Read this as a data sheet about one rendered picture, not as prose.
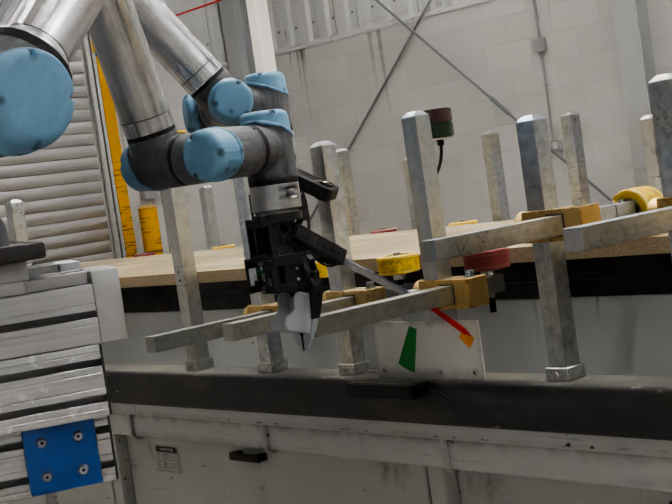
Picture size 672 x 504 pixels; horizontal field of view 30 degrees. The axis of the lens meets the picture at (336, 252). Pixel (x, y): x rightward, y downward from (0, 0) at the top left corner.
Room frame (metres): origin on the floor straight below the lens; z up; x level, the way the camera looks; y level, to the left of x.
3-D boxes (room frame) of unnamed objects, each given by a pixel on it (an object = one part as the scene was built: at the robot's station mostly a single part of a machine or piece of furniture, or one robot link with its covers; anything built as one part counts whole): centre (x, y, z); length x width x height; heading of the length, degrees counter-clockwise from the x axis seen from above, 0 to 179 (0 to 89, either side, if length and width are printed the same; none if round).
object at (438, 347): (2.16, -0.13, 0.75); 0.26 x 0.01 x 0.10; 41
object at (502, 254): (2.18, -0.26, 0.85); 0.08 x 0.08 x 0.11
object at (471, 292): (2.14, -0.18, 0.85); 0.13 x 0.06 x 0.05; 41
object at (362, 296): (2.32, -0.02, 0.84); 0.13 x 0.06 x 0.05; 41
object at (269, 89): (2.31, 0.09, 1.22); 0.09 x 0.08 x 0.11; 105
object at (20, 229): (3.29, 0.82, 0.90); 0.03 x 0.03 x 0.48; 41
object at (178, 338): (2.44, 0.20, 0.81); 0.43 x 0.03 x 0.04; 131
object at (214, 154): (1.81, 0.15, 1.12); 0.11 x 0.11 x 0.08; 55
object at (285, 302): (1.90, 0.09, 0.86); 0.06 x 0.03 x 0.09; 131
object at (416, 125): (2.15, -0.17, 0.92); 0.03 x 0.03 x 0.48; 41
